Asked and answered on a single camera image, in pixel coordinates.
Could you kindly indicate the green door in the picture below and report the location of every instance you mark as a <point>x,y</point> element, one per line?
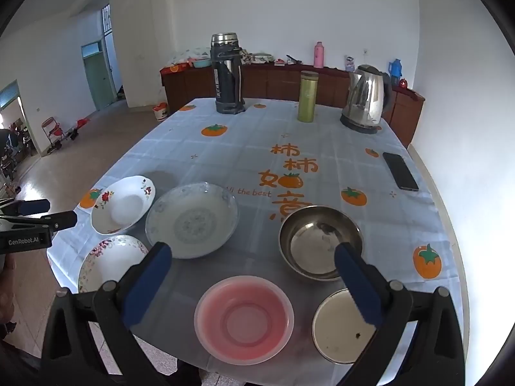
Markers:
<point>98,80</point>

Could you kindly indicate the red folding chair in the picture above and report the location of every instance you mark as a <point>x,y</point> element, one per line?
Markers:
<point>52,130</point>

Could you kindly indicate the red floor object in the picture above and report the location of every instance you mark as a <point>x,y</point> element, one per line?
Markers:
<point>83,123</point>

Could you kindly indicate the white mesh food cover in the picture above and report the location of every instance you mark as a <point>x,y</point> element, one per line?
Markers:
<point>189,55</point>

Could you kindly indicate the barred window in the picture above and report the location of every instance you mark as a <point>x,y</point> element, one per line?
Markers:
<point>106,20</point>

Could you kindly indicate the person's left hand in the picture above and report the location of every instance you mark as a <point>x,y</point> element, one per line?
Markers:
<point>6,289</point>

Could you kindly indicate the green thermos bottle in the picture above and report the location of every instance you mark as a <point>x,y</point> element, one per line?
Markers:
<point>308,96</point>

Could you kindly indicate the steel electric kettle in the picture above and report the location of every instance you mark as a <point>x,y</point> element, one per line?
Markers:
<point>364,96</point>

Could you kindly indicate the blue patterned plate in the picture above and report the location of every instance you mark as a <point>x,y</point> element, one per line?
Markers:
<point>193,221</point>

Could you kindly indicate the white plate with red flowers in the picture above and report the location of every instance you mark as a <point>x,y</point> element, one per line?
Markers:
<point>124,209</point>

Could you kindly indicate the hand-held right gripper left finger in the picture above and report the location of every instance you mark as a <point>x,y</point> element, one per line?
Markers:
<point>149,285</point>

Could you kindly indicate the teal basin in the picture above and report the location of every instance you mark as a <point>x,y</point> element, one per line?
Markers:
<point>201,63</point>

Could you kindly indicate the white plastic bucket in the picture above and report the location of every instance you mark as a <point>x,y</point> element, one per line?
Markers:
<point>161,113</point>

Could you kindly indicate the blue jug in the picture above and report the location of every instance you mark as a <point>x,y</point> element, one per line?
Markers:
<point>395,68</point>

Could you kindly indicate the white plate with pink flowers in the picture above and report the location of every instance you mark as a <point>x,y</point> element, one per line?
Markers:
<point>108,261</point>

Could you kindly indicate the black smartphone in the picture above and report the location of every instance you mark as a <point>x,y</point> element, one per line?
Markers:
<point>400,171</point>

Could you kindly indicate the red round ornament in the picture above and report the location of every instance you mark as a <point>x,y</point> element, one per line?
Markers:
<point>402,84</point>

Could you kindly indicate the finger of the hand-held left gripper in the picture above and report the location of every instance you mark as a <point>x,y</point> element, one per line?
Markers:
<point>34,207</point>
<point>60,220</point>

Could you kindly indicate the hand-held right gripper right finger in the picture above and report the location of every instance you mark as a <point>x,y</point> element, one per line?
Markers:
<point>358,289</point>

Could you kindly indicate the stainless steel bowl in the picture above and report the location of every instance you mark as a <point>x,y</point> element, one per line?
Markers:
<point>309,245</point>

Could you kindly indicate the white enamel bowl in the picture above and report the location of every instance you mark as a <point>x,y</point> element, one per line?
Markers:
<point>338,333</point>

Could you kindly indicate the persimmon print tablecloth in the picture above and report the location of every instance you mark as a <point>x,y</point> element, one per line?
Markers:
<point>241,148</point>

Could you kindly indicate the pink thermos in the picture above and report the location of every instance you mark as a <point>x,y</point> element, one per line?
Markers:
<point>318,55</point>

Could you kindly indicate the brown wooden cabinet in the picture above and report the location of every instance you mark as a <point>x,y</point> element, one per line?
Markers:
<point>273,82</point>

